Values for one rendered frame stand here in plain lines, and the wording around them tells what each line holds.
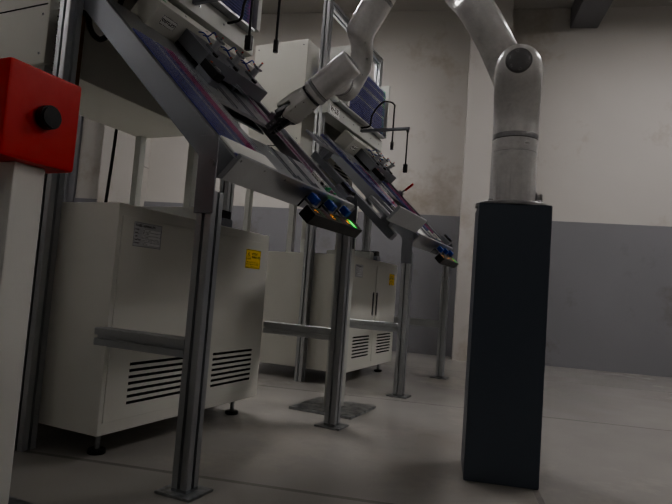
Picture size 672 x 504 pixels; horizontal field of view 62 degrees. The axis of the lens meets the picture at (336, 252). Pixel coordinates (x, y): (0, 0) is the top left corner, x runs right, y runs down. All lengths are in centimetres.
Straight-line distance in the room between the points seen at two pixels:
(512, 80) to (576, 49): 348
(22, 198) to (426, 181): 384
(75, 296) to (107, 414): 30
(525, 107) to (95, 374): 127
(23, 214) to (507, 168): 112
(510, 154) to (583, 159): 323
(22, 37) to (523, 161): 141
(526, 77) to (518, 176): 25
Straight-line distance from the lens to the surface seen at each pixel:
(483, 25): 171
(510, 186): 155
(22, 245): 108
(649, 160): 490
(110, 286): 146
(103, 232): 149
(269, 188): 145
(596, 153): 481
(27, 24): 190
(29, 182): 109
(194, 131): 136
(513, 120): 159
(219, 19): 215
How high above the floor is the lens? 45
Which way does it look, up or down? 4 degrees up
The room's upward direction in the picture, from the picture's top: 4 degrees clockwise
